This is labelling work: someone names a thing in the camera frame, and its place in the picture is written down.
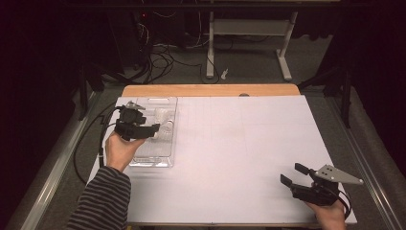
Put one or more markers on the person's right hand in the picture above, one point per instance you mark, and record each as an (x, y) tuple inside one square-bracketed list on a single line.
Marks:
[(329, 217)]

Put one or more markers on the black stand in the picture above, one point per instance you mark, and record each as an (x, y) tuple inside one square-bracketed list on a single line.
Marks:
[(83, 96), (346, 96)]

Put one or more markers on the white board sheet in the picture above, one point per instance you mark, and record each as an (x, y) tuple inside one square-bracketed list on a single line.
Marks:
[(261, 134)]

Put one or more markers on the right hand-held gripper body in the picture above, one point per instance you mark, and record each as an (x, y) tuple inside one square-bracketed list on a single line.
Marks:
[(316, 191)]

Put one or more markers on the person's left hand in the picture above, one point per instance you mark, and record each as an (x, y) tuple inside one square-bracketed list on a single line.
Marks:
[(121, 153)]

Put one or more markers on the metal floor rail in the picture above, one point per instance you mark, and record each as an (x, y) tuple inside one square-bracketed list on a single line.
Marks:
[(360, 153), (60, 159)]

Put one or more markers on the black computer case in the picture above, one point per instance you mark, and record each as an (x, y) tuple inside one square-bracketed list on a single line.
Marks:
[(127, 38)]

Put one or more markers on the clear plastic tray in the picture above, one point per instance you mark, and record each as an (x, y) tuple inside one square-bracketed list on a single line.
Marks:
[(153, 153)]

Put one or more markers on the white metal desk frame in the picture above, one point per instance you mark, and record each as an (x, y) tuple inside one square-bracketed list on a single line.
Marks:
[(249, 27)]

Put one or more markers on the small white floor object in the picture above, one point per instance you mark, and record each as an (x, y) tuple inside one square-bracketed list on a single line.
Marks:
[(224, 74)]

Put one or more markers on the dark round table grommet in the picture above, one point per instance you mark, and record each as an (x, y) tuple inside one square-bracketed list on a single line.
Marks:
[(244, 94)]

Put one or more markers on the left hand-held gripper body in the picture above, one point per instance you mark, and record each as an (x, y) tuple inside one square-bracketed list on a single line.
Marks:
[(130, 129)]

